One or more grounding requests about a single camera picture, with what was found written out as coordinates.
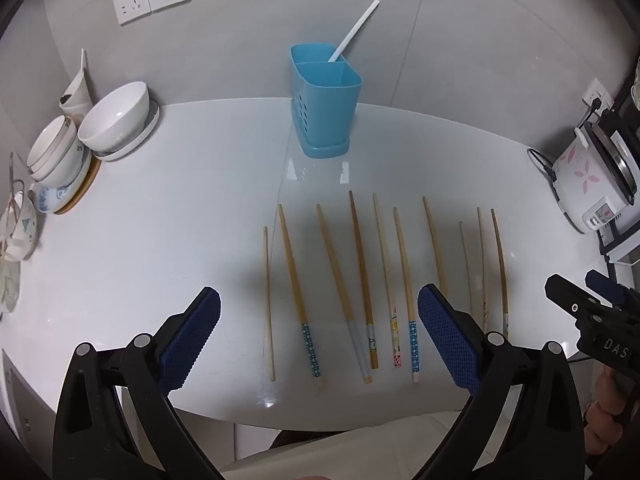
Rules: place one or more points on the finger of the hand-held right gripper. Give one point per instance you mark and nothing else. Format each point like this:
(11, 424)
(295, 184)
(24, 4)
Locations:
(567, 296)
(607, 287)

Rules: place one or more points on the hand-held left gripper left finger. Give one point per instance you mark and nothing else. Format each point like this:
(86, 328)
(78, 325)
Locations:
(192, 340)

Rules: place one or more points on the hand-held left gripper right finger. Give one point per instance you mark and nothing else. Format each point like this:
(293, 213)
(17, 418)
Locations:
(445, 340)

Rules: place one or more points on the blue dotted single chopstick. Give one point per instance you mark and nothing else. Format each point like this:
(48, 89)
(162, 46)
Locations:
(413, 345)

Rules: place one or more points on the set of wooden chopsticks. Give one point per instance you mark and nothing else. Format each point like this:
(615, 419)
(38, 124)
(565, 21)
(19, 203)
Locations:
(360, 260)

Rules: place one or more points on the pale banded single chopstick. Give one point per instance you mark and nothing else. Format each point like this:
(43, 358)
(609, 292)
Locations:
(340, 285)

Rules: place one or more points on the blue plastic utensil holder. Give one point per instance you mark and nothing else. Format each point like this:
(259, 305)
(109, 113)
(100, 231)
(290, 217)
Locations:
(325, 110)

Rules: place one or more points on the person's right hand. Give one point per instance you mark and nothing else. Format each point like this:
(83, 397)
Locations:
(602, 415)

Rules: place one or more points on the black metal rack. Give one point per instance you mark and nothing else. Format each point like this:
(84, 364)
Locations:
(622, 246)

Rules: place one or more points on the white rice cooker pink flowers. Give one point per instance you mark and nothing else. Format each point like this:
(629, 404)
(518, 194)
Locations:
(590, 185)

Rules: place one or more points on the dark cabinet panel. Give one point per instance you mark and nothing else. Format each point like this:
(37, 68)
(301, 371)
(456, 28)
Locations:
(22, 410)

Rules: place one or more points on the white printed cup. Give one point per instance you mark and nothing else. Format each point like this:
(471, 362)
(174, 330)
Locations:
(21, 225)

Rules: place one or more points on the white ribbed plate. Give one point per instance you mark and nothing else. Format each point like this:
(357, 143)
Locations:
(145, 132)

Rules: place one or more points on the white bowl with small print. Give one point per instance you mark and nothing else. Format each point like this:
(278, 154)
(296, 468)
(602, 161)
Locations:
(67, 167)

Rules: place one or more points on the large white bowl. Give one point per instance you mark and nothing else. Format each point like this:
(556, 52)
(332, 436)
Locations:
(117, 117)

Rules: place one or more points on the white bowl with brown rim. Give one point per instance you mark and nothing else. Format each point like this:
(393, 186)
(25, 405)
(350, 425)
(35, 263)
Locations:
(50, 137)

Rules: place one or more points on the white ceramic soup spoon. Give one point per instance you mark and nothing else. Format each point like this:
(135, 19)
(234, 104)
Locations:
(77, 92)

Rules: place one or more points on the wall socket with plug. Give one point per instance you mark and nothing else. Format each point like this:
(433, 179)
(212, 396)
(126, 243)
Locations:
(596, 91)

